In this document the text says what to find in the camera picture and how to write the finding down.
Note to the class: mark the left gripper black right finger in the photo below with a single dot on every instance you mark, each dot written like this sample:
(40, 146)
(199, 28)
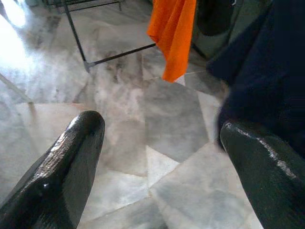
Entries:
(267, 176)

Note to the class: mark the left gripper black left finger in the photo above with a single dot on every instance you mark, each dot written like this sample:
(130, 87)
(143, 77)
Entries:
(59, 176)

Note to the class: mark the navy blue garment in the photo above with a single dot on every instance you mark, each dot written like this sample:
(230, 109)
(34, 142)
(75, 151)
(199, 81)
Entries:
(269, 71)

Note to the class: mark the orange shirt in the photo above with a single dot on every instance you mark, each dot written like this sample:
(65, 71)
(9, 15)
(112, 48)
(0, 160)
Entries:
(176, 35)

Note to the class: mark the black metal drying rack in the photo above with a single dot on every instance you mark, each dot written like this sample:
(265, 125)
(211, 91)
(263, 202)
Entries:
(76, 35)

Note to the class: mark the grey green sofa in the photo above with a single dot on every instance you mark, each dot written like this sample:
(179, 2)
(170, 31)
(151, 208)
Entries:
(214, 43)

